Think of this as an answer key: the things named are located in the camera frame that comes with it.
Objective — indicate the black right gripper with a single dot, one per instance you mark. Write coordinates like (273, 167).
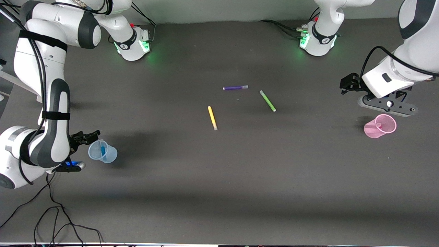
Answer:
(78, 139)

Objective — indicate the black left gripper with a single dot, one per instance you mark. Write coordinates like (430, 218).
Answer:
(350, 83)

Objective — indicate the blue marker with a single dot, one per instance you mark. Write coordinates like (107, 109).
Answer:
(102, 151)

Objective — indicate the pink marker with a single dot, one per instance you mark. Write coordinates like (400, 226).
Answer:
(380, 126)

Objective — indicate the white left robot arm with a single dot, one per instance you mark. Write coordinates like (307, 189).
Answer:
(418, 44)

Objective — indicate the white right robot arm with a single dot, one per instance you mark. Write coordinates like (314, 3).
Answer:
(37, 58)

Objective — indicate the blue mesh cup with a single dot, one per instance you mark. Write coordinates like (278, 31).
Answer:
(109, 157)

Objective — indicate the pink mesh cup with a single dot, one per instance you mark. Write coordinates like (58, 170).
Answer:
(370, 131)

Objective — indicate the green marker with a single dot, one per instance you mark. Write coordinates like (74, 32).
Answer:
(267, 101)

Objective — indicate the white stand with base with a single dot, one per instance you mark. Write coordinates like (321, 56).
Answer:
(5, 77)

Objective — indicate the purple marker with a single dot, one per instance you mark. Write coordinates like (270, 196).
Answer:
(235, 87)

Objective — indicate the yellow marker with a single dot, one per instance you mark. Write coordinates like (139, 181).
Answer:
(212, 117)

